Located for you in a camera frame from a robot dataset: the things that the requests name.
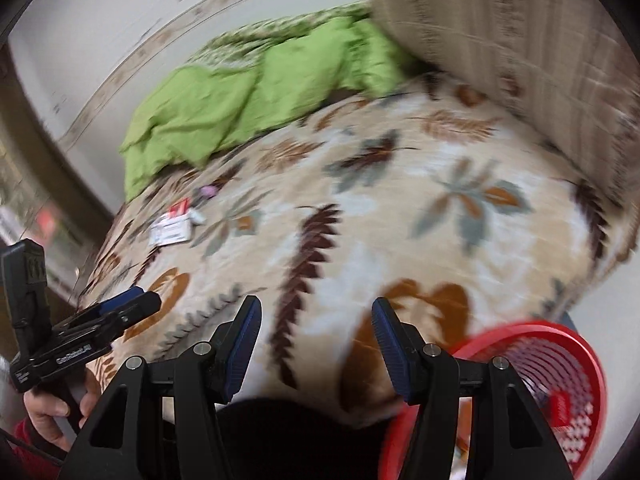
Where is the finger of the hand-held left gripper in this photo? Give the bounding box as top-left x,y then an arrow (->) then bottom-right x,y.
107,292 -> 162,343
55,287 -> 146,328

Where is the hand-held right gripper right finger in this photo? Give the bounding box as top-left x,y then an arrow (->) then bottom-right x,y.
371,297 -> 573,480

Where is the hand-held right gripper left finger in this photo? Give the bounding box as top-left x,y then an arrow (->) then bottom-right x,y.
59,296 -> 263,480

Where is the red plastic basket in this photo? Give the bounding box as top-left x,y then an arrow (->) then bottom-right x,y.
377,319 -> 607,480

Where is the red cigarette box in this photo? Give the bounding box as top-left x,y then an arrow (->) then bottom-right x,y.
547,392 -> 572,428

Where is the person's left forearm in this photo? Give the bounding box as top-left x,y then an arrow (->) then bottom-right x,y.
0,417 -> 63,480

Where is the person's left hand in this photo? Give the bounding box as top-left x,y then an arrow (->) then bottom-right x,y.
24,370 -> 103,453

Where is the white box with red print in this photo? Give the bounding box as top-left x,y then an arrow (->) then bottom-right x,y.
149,200 -> 192,247

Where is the leaf printed blanket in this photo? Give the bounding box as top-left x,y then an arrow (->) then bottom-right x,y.
75,72 -> 636,431

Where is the green quilt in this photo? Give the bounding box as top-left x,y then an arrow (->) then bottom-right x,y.
119,2 -> 416,203

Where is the striped floral headboard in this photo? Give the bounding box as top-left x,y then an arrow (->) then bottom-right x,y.
367,0 -> 640,266

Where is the black cable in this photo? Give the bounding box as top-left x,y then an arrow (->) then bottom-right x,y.
0,427 -> 58,463

